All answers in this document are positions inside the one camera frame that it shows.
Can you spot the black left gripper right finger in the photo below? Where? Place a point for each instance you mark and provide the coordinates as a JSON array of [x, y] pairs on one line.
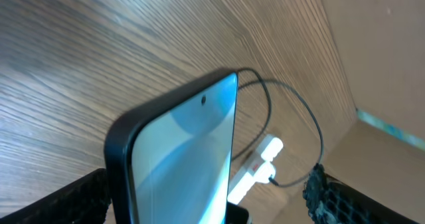
[[329, 200]]

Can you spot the white charger plug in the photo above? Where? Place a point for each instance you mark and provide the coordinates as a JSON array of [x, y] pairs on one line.
[[264, 173]]

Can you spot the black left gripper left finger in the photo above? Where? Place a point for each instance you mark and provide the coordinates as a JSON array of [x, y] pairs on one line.
[[85, 200]]

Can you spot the Samsung Galaxy smartphone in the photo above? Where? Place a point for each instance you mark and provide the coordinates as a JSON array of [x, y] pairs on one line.
[[168, 160]]

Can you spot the white power strip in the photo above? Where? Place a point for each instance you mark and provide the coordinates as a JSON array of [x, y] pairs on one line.
[[243, 180]]

